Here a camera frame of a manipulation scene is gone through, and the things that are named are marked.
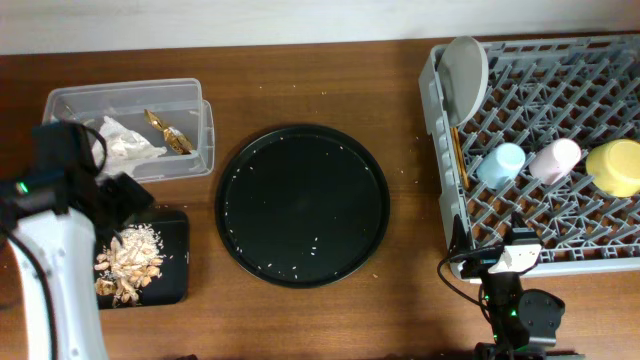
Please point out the white paper napkin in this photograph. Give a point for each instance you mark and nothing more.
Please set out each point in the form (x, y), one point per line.
(126, 149)

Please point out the round black serving tray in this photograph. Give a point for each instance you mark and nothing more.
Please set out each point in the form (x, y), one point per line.
(302, 206)

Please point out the grey dishwasher rack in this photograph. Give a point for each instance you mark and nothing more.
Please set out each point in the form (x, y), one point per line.
(585, 89)

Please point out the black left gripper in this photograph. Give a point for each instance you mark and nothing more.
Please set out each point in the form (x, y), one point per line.
(129, 196)

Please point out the food scraps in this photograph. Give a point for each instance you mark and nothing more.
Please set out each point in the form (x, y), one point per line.
(129, 264)

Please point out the pink cup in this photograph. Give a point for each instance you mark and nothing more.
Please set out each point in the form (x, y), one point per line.
(555, 161)

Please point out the clear plastic waste bin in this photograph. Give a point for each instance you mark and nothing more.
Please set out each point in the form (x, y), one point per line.
(177, 102)

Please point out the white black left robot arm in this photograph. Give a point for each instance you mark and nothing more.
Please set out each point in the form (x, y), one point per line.
(52, 218)

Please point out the gold candy wrapper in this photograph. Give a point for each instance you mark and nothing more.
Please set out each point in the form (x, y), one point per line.
(177, 141)

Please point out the light blue cup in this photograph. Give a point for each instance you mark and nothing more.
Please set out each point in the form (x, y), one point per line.
(501, 165)

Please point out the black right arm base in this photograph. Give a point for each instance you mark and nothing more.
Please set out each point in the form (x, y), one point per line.
(524, 328)

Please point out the grey plate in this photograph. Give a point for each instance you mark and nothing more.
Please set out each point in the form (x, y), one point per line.
(463, 72)

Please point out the yellow bowl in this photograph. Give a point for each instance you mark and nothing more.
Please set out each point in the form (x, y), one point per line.
(614, 167)

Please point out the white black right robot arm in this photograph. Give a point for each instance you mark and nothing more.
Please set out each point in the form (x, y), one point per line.
(499, 268)

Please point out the black rectangular tray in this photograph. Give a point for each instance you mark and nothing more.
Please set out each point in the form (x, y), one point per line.
(172, 287)

